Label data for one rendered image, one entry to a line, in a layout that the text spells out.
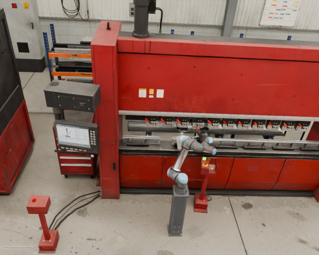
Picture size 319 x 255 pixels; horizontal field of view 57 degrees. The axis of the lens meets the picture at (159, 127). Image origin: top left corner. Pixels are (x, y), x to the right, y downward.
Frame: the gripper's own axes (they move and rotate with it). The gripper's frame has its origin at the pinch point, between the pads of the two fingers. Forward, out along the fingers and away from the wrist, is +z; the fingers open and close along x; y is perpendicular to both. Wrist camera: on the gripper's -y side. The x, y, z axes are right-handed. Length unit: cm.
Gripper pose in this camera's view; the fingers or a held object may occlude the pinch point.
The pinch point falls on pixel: (194, 136)
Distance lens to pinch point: 397.8
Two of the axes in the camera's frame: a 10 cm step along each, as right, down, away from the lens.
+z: -4.8, -0.4, 8.8
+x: 8.5, -2.6, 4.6
